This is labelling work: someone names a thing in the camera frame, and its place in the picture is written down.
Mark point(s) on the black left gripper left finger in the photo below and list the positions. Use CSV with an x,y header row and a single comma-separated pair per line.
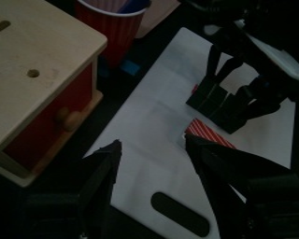
x,y
97,186

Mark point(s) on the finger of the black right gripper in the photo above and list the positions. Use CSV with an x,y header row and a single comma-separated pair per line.
x,y
259,101
214,65

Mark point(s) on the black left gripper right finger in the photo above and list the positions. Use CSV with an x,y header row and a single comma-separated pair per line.
x,y
231,174

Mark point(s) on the pink rectangular plate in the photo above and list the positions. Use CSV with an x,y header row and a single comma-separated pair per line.
x,y
156,15

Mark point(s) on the red white striped toy food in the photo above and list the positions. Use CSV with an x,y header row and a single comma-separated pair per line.
x,y
206,132

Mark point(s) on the small blue toy piece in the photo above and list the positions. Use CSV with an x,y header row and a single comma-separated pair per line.
x,y
129,67

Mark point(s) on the white plastic cutting board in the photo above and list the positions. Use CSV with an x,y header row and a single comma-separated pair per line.
x,y
156,124

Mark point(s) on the red ribbed plastic cup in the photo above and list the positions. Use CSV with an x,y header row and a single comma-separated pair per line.
x,y
115,34

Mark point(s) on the blue utensil in cup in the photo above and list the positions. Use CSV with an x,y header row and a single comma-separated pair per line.
x,y
133,5

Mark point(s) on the wooden box with red drawer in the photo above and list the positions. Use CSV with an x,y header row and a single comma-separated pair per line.
x,y
34,62

